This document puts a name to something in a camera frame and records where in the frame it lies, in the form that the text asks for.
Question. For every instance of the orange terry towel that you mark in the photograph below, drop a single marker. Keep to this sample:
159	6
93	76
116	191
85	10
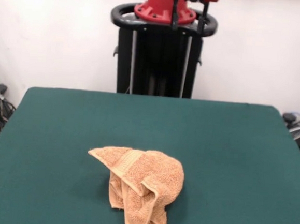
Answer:
145	174

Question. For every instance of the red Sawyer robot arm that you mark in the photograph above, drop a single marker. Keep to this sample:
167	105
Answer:
153	3

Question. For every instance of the grey round stand base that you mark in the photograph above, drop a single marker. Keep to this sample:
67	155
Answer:
297	132

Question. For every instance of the dark green table cloth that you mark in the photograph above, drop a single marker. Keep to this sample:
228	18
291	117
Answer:
58	149

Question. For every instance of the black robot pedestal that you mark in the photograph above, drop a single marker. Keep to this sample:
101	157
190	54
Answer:
164	61

